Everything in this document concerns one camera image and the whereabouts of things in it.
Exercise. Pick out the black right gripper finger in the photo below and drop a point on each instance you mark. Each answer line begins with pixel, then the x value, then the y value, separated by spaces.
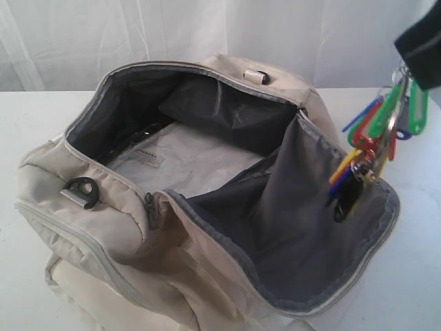
pixel 419 48

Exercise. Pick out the colourful key tag bunch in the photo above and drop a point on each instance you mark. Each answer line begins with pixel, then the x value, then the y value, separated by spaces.
pixel 395 116

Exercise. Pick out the beige fabric duffel bag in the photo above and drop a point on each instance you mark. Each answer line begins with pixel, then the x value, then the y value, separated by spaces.
pixel 262 252

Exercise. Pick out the clear plastic packaging sheet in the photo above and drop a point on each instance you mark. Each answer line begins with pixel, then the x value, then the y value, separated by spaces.
pixel 183 159

